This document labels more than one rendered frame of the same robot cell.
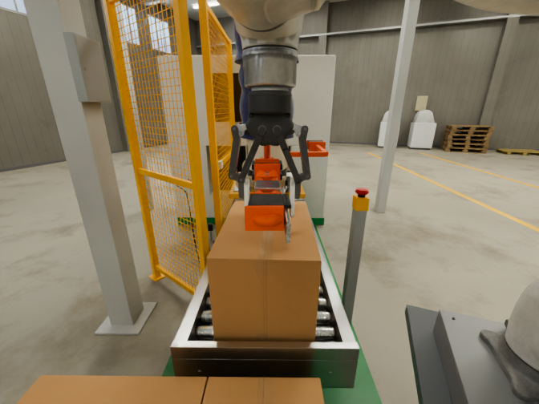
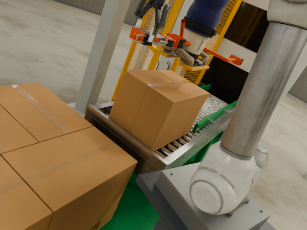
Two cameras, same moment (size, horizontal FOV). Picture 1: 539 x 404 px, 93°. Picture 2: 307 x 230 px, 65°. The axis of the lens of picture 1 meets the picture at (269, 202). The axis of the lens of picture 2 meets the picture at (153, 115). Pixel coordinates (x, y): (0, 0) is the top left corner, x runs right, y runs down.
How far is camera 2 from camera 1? 79 cm
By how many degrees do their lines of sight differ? 21
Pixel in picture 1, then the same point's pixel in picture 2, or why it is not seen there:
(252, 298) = (134, 105)
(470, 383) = (182, 169)
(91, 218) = (97, 40)
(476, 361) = not seen: hidden behind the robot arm
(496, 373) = not seen: hidden behind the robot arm
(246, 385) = (105, 138)
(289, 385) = (122, 152)
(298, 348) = (139, 143)
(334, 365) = (150, 166)
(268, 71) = not seen: outside the picture
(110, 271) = (90, 75)
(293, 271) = (158, 100)
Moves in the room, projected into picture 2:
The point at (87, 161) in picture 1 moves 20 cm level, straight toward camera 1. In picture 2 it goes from (112, 8) to (109, 10)
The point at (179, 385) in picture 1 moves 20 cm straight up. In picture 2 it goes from (81, 119) to (89, 93)
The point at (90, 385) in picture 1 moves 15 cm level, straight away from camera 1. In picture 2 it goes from (52, 96) to (55, 87)
